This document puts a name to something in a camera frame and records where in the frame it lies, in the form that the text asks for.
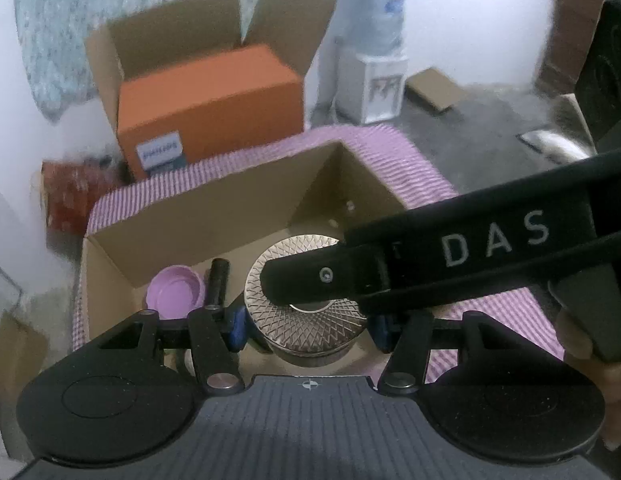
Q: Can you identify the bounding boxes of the black stand frame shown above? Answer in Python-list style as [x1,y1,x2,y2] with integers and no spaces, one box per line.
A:
[575,0,621,153]

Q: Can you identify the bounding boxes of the white water dispenser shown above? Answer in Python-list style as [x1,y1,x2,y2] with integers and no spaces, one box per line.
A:
[335,47,408,125]

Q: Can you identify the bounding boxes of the open brown cardboard box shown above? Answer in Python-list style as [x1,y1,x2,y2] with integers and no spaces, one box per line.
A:
[73,142,407,348]

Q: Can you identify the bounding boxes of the orange Philips box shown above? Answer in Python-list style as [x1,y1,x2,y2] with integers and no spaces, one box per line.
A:
[117,44,304,181]

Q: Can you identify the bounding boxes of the black cylindrical tube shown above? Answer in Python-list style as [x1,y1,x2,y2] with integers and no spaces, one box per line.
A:
[204,258,230,310]

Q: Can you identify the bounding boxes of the purple checkered tablecloth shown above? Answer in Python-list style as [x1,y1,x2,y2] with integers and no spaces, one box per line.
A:
[70,123,567,384]

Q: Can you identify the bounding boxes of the pink plastic lid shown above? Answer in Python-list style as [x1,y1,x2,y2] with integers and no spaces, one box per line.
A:
[144,266,205,320]

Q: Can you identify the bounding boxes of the white chair frame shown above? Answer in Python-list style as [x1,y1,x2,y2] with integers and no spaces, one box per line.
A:
[518,93,597,165]

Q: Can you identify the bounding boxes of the flat cardboard piece on floor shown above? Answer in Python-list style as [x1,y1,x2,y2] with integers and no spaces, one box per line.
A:
[406,67,467,112]

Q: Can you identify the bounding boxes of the large rear cardboard box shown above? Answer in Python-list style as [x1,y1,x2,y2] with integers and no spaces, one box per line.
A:
[85,0,337,130]

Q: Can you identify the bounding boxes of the gold lid cosmetic jar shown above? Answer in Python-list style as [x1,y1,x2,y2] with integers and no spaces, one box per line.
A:
[243,234,366,367]

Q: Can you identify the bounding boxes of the red gift bag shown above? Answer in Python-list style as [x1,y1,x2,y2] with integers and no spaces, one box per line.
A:
[40,156,126,236]

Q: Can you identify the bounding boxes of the small cardboard box on floor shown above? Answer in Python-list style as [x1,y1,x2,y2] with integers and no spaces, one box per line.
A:
[0,312,48,403]

